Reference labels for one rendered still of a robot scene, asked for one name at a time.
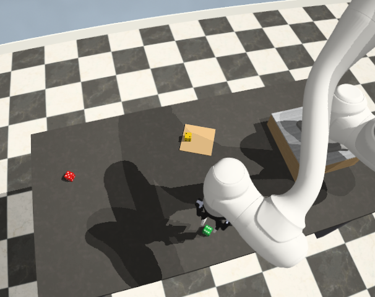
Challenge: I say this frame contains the yellow die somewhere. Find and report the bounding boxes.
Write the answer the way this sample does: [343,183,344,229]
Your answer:
[184,132,192,142]

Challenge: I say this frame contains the pale yellow mat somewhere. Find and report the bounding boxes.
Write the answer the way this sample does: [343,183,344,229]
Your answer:
[179,124,215,156]

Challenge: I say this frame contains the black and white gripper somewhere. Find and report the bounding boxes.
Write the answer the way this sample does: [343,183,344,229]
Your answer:
[195,198,232,233]

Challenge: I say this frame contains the green die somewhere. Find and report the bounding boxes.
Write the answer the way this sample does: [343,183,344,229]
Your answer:
[202,225,213,236]

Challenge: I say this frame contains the red die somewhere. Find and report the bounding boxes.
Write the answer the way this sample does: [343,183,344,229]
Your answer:
[64,171,75,182]

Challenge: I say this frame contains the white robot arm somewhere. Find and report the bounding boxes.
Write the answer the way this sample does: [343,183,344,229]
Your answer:
[203,0,375,269]

